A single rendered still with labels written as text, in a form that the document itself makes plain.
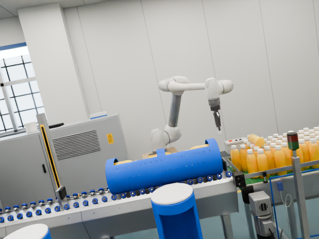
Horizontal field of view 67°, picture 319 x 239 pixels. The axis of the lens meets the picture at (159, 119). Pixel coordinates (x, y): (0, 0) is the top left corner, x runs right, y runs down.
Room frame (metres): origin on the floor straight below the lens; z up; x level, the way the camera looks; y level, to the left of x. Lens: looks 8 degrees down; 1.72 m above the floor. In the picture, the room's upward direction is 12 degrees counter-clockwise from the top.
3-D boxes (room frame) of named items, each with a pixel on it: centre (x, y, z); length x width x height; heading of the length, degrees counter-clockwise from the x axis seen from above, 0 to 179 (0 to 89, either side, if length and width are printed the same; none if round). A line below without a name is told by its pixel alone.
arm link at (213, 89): (1.88, -0.45, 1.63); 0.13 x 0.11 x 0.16; 126
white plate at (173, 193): (1.50, 0.02, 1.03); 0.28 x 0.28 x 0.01
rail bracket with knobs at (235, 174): (1.67, -0.47, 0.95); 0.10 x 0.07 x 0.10; 179
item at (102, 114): (3.55, 0.86, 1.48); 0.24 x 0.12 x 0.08; 105
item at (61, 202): (1.90, 0.90, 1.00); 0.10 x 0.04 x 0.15; 179
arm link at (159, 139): (2.54, 0.06, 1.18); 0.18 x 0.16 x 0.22; 126
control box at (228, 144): (2.15, -0.64, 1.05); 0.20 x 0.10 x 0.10; 89
